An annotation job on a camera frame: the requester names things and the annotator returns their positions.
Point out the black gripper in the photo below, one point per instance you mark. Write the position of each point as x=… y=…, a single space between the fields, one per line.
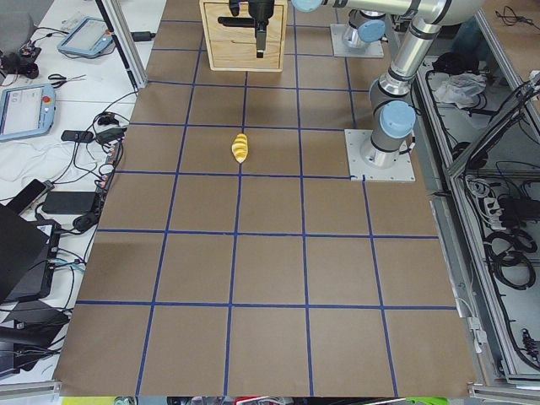
x=261 y=9

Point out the black drawer handle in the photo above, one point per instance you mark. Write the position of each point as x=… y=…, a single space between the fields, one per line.
x=236 y=22

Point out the wooden drawer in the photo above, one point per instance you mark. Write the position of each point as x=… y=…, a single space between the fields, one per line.
x=213 y=10
x=230 y=55

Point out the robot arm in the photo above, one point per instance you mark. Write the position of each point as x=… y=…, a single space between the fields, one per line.
x=363 y=28
x=394 y=117

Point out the wooden drawer cabinet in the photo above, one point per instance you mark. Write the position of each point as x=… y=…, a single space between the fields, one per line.
x=235 y=9

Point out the toy bread roll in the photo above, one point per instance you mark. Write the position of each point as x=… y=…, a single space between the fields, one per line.
x=240 y=148

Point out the far blue teach pendant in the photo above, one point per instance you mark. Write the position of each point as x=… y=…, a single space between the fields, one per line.
x=90 y=38

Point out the blue teach pendant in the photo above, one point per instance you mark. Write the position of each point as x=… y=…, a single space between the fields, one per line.
x=27 y=111
x=90 y=38

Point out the scissors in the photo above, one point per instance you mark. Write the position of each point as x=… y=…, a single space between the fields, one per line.
x=57 y=80

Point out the crumpled white cloth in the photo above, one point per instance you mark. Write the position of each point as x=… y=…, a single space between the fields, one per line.
x=461 y=90

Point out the near blue teach pendant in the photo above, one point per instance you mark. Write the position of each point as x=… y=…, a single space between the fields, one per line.
x=27 y=111

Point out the black power adapter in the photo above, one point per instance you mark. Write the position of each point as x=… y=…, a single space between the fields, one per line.
x=69 y=202

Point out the black smartphone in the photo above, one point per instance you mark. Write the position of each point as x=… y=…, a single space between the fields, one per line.
x=27 y=196

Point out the black laptop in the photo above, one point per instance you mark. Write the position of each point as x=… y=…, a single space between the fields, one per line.
x=27 y=251

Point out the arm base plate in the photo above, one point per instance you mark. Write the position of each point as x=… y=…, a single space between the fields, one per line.
x=373 y=50
x=367 y=163

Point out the aluminium frame post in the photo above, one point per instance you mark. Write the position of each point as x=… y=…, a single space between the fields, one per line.
x=111 y=12

